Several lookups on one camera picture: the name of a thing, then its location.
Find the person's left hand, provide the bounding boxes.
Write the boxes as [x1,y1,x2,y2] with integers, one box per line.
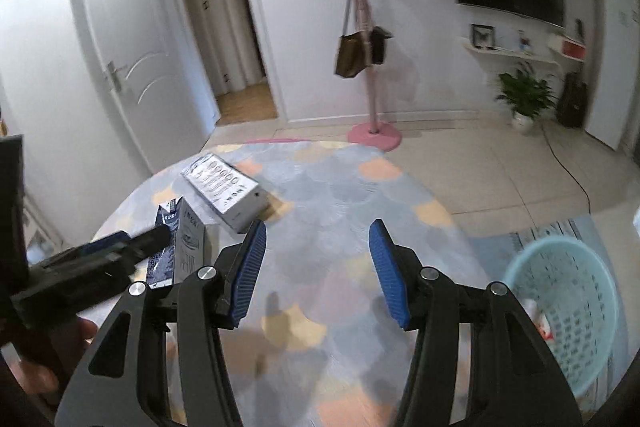
[10,317,99,395]

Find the brown tote bag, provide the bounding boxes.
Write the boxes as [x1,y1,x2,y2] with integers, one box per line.
[334,0,366,79]

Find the red white wall box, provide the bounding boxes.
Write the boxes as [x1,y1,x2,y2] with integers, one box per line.
[547,34,587,62]

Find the green potted plant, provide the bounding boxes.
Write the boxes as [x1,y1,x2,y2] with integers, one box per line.
[496,62,558,134]

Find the white refrigerator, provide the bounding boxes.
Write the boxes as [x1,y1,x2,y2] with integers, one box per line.
[585,0,639,150]

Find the orange plastic bag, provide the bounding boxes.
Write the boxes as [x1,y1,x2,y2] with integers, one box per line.
[521,299,554,341]

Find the blue white milk carton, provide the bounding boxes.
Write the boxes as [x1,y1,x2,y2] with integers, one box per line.
[146,197,205,288]

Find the light blue laundry basket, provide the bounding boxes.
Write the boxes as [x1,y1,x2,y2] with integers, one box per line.
[503,235,620,397]

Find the pink coat stand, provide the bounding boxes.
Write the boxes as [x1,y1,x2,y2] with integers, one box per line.
[347,0,402,153]

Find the white room door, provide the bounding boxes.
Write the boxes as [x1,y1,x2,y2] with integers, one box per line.
[82,0,216,172]

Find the black floor cable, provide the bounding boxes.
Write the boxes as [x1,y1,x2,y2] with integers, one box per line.
[539,126,592,216]

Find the white boxed carton with print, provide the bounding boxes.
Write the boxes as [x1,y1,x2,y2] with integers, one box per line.
[181,153,269,233]

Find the framed butterfly picture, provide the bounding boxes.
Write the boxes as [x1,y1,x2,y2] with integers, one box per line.
[470,24,496,50]

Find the black small handbag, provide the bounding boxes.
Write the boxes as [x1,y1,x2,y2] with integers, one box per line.
[370,26,393,65]

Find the white wall shelf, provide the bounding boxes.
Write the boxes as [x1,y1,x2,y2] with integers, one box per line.
[459,38,560,67]

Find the small figurine on shelf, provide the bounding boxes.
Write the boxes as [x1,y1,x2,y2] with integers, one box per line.
[518,30,533,54]

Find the black guitar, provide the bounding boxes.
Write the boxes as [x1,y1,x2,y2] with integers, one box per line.
[555,72,588,128]

